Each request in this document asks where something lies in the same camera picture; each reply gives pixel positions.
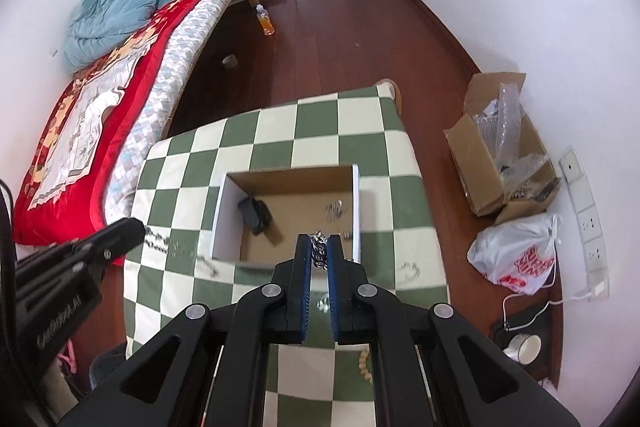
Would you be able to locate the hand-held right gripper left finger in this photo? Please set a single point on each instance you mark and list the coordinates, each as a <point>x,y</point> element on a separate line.
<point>301,292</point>

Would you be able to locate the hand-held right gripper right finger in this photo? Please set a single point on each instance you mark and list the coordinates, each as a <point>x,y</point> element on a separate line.
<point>334,292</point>

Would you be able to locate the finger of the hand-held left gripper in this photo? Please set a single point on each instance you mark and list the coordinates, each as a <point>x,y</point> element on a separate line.
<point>117,234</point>

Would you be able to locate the white-sided cardboard box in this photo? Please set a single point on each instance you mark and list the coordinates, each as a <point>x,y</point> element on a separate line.
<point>285,222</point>

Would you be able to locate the small silver charm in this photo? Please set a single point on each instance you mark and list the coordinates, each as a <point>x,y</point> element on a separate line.
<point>323,303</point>

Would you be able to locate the small black pouch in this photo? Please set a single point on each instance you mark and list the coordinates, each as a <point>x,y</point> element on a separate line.
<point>255,214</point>

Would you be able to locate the green checkered tablecloth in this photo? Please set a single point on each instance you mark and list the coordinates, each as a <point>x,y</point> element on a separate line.
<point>380,187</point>

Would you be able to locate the bed with red blanket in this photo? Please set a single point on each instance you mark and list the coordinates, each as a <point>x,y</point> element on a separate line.
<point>85,117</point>

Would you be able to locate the diamond-patterned mattress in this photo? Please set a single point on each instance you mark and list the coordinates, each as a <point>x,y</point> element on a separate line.
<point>165,72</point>

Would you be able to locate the white red-printed plastic bag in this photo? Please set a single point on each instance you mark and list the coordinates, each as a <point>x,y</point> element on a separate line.
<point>515,252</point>

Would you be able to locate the black flat device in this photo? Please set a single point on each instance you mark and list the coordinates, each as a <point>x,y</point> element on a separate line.
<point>520,322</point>

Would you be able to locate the white cup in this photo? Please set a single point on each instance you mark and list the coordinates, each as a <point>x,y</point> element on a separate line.
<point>523,347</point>

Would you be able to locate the small grey floor object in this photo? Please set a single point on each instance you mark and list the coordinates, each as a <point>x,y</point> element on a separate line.
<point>229,61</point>

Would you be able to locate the open brown cardboard box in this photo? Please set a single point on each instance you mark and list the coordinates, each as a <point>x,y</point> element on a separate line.
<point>500,157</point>

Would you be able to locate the light blue quilt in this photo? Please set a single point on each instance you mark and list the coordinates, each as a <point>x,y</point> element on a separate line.
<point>120,7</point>

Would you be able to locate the clear bubble wrap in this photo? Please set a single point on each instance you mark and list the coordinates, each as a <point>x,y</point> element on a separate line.
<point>505,132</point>

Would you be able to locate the orange drink bottle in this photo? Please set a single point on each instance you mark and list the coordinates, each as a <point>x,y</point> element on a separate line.
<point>265,21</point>

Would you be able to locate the white power strip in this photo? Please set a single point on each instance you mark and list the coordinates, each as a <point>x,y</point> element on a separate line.
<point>587,227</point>

